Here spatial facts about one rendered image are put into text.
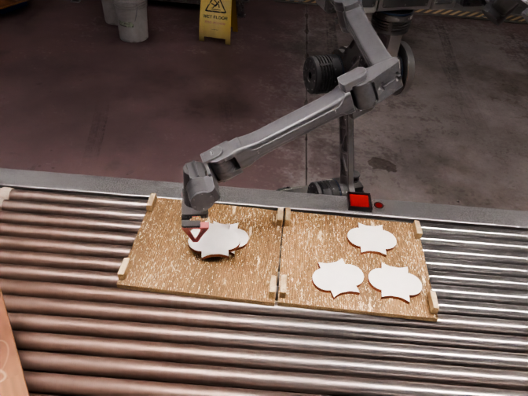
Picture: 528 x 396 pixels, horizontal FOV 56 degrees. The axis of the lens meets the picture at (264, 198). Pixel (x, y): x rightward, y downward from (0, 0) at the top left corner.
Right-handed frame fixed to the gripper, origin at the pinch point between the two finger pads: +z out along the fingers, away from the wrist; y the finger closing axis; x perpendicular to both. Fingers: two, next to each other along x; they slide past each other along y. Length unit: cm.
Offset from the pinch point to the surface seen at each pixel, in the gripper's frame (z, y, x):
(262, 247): 8.8, 0.1, 19.0
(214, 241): 5.6, 0.3, 5.4
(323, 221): 8.2, -9.6, 38.6
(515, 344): 9, 35, 79
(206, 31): 92, -350, 14
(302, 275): 8.6, 10.7, 28.4
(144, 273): 9.6, 7.3, -13.2
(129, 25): 87, -346, -54
